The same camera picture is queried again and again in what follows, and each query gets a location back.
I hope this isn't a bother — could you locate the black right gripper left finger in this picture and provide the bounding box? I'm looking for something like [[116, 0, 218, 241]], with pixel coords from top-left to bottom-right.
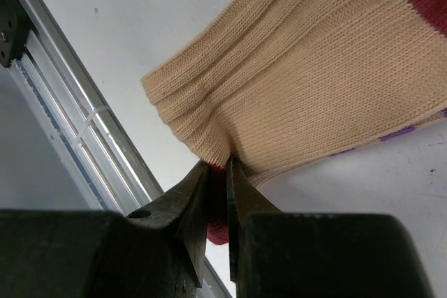
[[1, 163, 210, 297]]

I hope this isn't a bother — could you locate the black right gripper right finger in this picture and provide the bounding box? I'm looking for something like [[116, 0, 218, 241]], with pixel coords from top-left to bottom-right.
[[226, 158, 434, 297]]

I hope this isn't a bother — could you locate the beige red purple striped sock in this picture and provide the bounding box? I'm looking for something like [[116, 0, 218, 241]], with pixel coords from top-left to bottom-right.
[[141, 0, 446, 245]]

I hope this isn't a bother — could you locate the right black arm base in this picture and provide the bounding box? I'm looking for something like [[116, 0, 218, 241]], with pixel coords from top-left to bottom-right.
[[1, 0, 31, 68]]

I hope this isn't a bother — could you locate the aluminium mounting rail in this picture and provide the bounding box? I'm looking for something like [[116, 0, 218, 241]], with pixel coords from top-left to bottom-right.
[[0, 0, 235, 298]]

